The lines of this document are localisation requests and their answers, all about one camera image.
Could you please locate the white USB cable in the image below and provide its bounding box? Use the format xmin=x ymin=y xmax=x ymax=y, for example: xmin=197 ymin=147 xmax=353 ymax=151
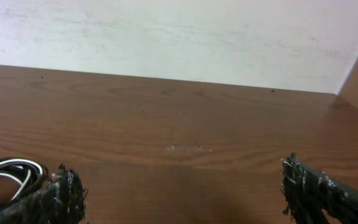
xmin=0 ymin=158 xmax=44 ymax=208

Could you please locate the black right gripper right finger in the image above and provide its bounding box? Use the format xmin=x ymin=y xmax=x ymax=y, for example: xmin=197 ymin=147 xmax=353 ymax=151
xmin=280 ymin=152 xmax=358 ymax=224

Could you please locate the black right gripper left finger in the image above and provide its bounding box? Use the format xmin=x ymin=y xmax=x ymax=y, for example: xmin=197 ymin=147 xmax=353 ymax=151
xmin=0 ymin=164 xmax=88 ymax=224

